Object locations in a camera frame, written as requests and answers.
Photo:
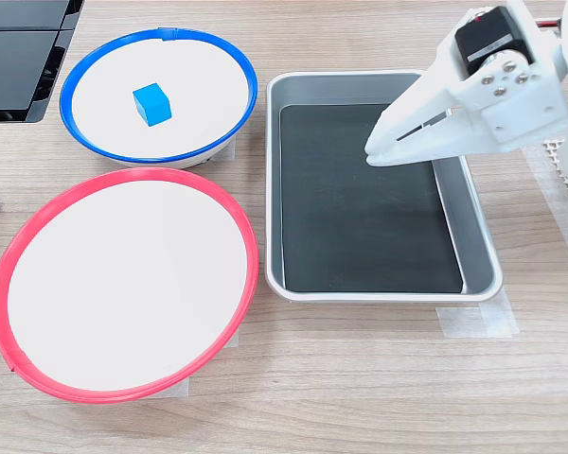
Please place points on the blue cube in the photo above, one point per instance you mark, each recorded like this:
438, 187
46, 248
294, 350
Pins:
152, 105

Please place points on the steel tray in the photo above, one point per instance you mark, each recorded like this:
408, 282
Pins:
336, 87

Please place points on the black mat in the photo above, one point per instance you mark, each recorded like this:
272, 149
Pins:
350, 227

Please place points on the clear tape piece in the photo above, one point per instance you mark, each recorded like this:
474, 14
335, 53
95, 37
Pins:
473, 321

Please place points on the white plate with blue rim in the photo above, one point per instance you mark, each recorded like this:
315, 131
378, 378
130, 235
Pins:
194, 71

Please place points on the white plate with red rim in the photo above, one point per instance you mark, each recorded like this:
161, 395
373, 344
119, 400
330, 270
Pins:
123, 284

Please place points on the black flat device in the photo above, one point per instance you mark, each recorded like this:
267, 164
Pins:
14, 71

